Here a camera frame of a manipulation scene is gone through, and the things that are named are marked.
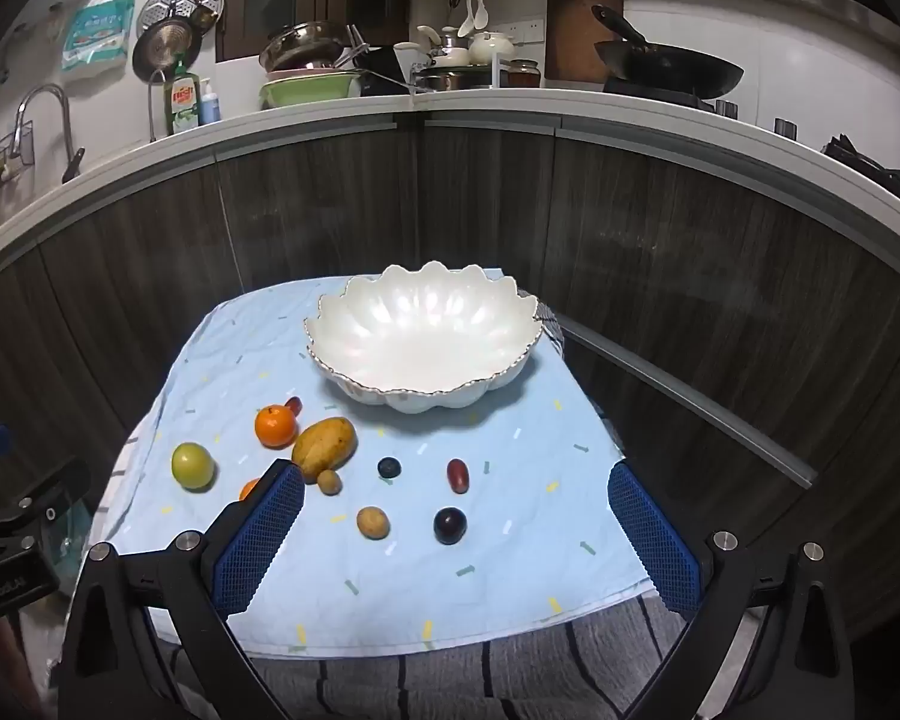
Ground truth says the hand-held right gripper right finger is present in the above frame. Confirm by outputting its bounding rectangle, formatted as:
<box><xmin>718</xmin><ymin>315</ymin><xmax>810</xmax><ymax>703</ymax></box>
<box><xmin>606</xmin><ymin>461</ymin><xmax>856</xmax><ymax>720</ymax></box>

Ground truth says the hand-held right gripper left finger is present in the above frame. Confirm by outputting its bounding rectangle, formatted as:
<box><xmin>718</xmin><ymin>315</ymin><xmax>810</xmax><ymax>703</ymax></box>
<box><xmin>58</xmin><ymin>457</ymin><xmax>306</xmax><ymax>720</ymax></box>

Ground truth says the yellow mango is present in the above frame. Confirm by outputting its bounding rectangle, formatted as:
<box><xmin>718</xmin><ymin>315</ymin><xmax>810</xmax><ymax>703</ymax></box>
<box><xmin>292</xmin><ymin>417</ymin><xmax>359</xmax><ymax>484</ymax></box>

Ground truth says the mandarin orange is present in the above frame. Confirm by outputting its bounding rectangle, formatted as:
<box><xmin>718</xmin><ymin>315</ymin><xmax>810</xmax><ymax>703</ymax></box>
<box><xmin>254</xmin><ymin>404</ymin><xmax>299</xmax><ymax>449</ymax></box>

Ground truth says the dark purple plum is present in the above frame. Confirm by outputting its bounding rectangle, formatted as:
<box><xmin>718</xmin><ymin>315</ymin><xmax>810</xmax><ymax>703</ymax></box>
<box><xmin>433</xmin><ymin>507</ymin><xmax>468</xmax><ymax>546</ymax></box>

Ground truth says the white scalloped bowl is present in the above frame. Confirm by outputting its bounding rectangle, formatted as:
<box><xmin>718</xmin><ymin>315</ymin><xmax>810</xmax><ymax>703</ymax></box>
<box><xmin>304</xmin><ymin>261</ymin><xmax>547</xmax><ymax>415</ymax></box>

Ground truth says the green round fruit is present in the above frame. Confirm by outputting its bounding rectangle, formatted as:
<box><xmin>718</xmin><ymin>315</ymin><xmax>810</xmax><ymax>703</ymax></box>
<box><xmin>171</xmin><ymin>442</ymin><xmax>216</xmax><ymax>492</ymax></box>

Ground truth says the grey metal bar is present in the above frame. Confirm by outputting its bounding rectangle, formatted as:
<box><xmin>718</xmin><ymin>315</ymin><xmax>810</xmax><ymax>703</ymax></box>
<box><xmin>561</xmin><ymin>321</ymin><xmax>818</xmax><ymax>488</ymax></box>

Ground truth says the light blue patterned cloth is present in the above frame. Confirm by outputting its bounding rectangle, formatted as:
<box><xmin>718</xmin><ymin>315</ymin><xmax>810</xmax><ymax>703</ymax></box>
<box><xmin>103</xmin><ymin>276</ymin><xmax>650</xmax><ymax>655</ymax></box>

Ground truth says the chrome faucet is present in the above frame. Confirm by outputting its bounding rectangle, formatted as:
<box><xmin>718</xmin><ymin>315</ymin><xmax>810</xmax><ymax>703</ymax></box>
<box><xmin>16</xmin><ymin>84</ymin><xmax>85</xmax><ymax>185</ymax></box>

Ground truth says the green dish soap bottle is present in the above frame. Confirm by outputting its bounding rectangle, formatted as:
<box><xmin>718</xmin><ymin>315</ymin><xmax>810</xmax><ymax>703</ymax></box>
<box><xmin>163</xmin><ymin>56</ymin><xmax>200</xmax><ymax>137</ymax></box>

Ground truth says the plastic bag package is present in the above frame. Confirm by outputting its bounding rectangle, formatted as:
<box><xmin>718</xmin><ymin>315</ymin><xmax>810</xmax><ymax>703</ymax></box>
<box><xmin>61</xmin><ymin>0</ymin><xmax>137</xmax><ymax>76</ymax></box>

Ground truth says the dark heap on counter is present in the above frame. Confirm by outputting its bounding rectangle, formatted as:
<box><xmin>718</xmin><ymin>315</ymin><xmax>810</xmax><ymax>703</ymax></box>
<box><xmin>821</xmin><ymin>133</ymin><xmax>900</xmax><ymax>200</ymax></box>

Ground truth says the hanging frying pan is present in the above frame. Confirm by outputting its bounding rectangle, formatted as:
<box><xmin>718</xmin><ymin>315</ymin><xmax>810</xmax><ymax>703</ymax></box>
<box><xmin>132</xmin><ymin>15</ymin><xmax>196</xmax><ymax>80</ymax></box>

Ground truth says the green basin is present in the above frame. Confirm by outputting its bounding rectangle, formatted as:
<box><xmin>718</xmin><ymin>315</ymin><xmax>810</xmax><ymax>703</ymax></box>
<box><xmin>259</xmin><ymin>69</ymin><xmax>366</xmax><ymax>110</ymax></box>

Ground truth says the black stove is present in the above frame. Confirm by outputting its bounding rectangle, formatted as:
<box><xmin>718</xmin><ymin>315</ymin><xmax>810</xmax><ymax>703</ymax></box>
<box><xmin>604</xmin><ymin>75</ymin><xmax>740</xmax><ymax>118</ymax></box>

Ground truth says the black pan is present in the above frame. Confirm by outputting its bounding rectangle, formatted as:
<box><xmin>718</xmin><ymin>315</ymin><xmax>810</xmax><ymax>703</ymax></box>
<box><xmin>345</xmin><ymin>45</ymin><xmax>415</xmax><ymax>97</ymax></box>

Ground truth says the black wok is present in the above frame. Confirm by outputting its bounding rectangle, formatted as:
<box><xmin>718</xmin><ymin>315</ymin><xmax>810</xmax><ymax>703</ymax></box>
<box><xmin>591</xmin><ymin>5</ymin><xmax>745</xmax><ymax>98</ymax></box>

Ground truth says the perforated steel steamer plate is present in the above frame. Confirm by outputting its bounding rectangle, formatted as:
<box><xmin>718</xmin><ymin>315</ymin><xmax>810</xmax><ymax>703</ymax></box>
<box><xmin>136</xmin><ymin>0</ymin><xmax>222</xmax><ymax>38</ymax></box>

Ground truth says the wooden cutting board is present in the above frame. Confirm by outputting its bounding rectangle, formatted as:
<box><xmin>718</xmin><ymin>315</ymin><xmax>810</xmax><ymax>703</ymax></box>
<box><xmin>546</xmin><ymin>0</ymin><xmax>625</xmax><ymax>83</ymax></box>

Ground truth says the white teapot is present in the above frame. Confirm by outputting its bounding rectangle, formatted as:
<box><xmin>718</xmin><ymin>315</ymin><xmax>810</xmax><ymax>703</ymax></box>
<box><xmin>469</xmin><ymin>31</ymin><xmax>517</xmax><ymax>65</ymax></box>

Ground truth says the white pot with handle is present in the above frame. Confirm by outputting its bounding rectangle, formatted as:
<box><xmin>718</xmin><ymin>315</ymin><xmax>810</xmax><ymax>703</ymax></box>
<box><xmin>416</xmin><ymin>25</ymin><xmax>470</xmax><ymax>67</ymax></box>

